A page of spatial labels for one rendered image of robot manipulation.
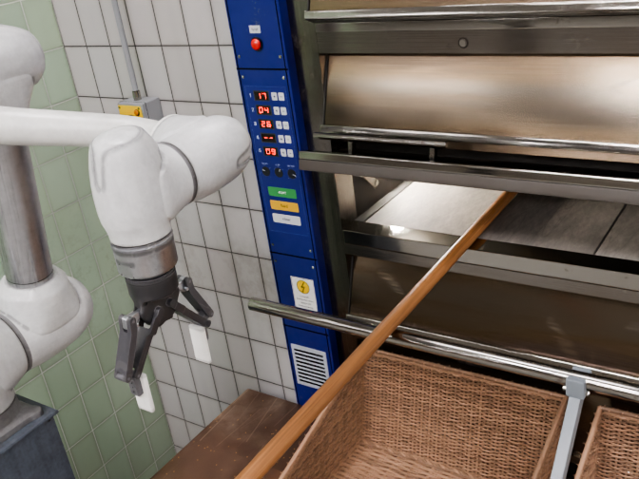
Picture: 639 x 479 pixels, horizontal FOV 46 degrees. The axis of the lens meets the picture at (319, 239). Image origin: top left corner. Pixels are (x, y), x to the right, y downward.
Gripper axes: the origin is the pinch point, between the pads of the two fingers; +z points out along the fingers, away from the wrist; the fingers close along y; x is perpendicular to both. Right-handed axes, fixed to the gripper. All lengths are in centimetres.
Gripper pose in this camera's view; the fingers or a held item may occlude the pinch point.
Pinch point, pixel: (175, 378)
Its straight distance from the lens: 125.2
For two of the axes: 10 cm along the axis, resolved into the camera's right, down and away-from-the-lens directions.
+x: 8.4, 1.6, -5.2
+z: 1.1, 8.9, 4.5
